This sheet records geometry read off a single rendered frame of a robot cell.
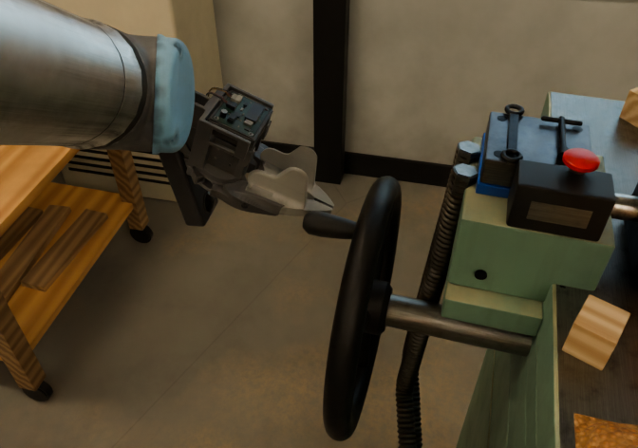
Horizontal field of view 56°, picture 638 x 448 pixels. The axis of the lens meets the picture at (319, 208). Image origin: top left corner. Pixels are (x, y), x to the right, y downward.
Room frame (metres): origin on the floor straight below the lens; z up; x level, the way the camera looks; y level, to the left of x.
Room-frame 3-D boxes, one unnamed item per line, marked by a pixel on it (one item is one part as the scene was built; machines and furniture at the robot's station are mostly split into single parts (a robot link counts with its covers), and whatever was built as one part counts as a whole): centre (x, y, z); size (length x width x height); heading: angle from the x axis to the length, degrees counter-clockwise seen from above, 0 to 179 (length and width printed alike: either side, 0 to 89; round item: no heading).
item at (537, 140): (0.45, -0.21, 0.99); 0.13 x 0.11 x 0.06; 164
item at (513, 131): (0.48, -0.19, 1.00); 0.10 x 0.02 x 0.01; 164
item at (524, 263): (0.45, -0.21, 0.91); 0.15 x 0.14 x 0.09; 164
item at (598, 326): (0.31, -0.23, 0.92); 0.04 x 0.03 x 0.04; 143
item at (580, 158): (0.41, -0.23, 1.02); 0.03 x 0.03 x 0.01
